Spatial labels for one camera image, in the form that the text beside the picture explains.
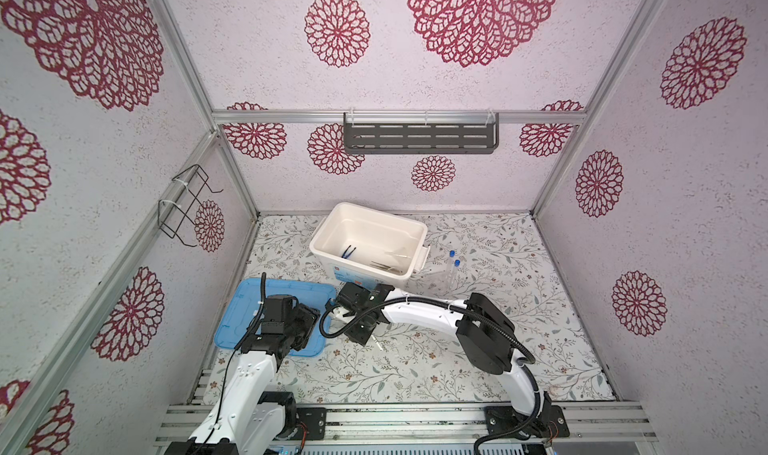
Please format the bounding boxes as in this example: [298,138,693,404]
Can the metal tweezers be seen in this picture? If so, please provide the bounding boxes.
[370,261,403,275]

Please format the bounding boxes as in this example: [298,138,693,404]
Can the white glass stirring rod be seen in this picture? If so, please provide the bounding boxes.
[370,335,386,352]

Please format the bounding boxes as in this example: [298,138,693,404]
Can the blue pen dropper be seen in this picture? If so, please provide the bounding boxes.
[341,245,357,259]

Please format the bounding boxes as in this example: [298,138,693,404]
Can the white plastic storage bin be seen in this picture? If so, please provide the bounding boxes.
[309,202,430,289]

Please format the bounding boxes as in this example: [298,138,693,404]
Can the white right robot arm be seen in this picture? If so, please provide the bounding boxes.
[317,282,544,417]

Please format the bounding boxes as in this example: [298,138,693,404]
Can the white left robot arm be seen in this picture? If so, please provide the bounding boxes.
[166,295,320,454]

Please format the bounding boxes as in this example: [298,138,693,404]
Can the blue plastic bin lid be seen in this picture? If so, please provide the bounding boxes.
[214,278,337,358]

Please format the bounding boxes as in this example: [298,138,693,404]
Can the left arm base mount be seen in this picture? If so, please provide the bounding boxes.
[275,406,328,441]

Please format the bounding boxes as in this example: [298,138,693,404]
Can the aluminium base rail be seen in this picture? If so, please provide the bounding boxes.
[152,400,661,455]

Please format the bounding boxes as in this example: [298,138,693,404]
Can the grey wall shelf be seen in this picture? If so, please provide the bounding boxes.
[342,113,500,155]

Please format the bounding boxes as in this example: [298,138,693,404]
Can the black wire wall rack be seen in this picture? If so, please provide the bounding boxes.
[156,164,226,253]

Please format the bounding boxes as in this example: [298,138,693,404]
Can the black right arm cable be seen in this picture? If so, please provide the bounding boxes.
[318,295,544,455]

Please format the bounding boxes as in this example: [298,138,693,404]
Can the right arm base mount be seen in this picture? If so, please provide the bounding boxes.
[484,403,571,439]

